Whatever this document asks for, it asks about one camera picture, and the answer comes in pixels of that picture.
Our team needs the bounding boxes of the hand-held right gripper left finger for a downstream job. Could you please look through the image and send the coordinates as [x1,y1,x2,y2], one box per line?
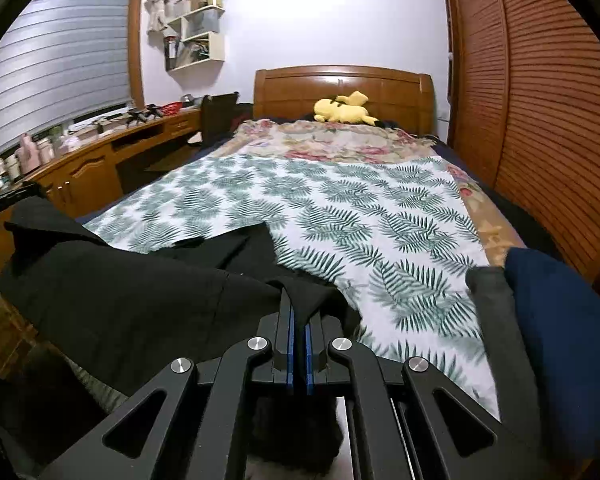
[37,292,297,480]

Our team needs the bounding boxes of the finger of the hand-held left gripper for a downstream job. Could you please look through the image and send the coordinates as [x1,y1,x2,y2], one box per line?
[0,183,46,221]

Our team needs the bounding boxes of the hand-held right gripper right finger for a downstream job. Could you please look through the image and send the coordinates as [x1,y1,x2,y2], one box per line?
[304,311,566,480]

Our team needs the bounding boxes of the black double-breasted coat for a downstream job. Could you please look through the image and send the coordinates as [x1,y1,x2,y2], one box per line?
[0,195,363,466]

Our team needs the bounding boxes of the wooden desk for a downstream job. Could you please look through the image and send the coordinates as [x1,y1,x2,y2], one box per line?
[0,107,203,281]

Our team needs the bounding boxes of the leaf print bed sheet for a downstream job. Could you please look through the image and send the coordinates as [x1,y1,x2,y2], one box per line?
[82,152,501,421]

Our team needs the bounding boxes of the grey window blind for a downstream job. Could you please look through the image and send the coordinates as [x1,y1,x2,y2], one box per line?
[0,0,133,157]

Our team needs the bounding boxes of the black tool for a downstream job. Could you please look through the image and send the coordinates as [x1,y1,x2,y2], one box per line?
[126,104,162,124]

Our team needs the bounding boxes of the grey folded cloth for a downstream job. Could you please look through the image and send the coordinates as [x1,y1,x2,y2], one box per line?
[466,266,542,461]

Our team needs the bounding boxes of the floral blanket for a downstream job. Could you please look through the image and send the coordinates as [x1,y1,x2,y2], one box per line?
[232,119,511,266]

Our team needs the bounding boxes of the dark wooden chair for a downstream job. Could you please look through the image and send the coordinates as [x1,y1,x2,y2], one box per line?
[201,91,241,147]

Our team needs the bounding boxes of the white cloth doll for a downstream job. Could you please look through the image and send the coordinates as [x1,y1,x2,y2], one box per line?
[145,0,176,34]

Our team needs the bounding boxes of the yellow plush toy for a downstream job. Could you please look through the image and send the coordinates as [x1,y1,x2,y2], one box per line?
[313,91,379,127]

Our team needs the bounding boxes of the wooden bed headboard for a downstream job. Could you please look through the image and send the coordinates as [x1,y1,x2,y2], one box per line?
[253,65,436,136]

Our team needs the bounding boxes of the navy blue folded cloth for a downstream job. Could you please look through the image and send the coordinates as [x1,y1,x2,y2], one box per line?
[502,247,600,441]

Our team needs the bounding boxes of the wooden slatted wardrobe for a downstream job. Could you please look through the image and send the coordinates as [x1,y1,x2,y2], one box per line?
[442,0,600,281]

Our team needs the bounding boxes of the white wall shelf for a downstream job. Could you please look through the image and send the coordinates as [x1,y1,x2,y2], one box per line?
[164,0,227,72]

